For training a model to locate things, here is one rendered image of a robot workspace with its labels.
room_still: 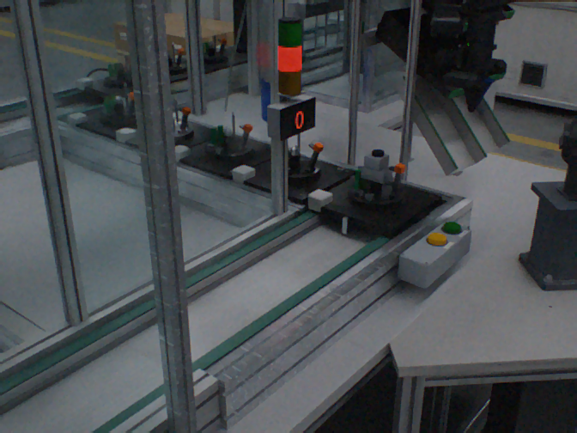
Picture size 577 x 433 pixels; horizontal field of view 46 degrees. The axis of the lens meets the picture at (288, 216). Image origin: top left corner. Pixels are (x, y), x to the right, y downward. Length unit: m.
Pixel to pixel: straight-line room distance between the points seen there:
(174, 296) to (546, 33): 5.06
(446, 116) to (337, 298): 0.78
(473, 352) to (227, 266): 0.52
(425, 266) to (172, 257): 0.71
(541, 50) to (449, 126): 3.91
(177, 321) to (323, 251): 0.70
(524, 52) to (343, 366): 4.74
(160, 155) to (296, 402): 0.58
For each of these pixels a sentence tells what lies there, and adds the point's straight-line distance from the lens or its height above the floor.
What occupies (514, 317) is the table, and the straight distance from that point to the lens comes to 1.50.
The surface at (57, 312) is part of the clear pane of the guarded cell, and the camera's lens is 0.80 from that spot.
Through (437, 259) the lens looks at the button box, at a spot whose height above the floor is 0.96.
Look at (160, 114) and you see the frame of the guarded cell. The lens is 0.80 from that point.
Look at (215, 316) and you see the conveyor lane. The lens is 1.34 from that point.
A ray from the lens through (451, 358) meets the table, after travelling 1.36.
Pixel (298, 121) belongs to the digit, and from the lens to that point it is 1.51.
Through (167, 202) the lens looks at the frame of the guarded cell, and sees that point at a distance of 0.84.
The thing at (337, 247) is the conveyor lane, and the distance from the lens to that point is 1.57.
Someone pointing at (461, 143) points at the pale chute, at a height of 1.04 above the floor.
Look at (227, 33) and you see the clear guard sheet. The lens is 1.38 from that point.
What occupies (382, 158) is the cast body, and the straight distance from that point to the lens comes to 1.63.
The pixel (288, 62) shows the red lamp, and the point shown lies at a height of 1.33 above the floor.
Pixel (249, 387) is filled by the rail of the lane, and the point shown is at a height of 0.91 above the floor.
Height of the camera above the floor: 1.67
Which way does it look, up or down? 26 degrees down
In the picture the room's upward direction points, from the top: straight up
